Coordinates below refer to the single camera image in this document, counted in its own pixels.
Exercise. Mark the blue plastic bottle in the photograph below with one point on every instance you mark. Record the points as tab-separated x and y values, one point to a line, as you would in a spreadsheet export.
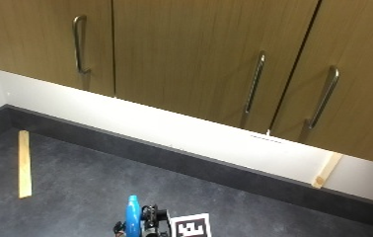
131	217

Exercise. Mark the white cube with black markers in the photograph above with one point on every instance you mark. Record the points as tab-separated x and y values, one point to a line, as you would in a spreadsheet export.
190	226

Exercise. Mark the long light wooden slat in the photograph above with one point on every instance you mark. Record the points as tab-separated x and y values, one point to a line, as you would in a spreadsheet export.
24	164

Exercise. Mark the short light wooden slat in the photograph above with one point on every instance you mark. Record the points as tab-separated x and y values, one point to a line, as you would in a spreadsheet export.
326	171

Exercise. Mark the brown wooden cabinet door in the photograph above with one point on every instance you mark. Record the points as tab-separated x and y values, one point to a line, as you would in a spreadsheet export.
365	98
28	36
186	49

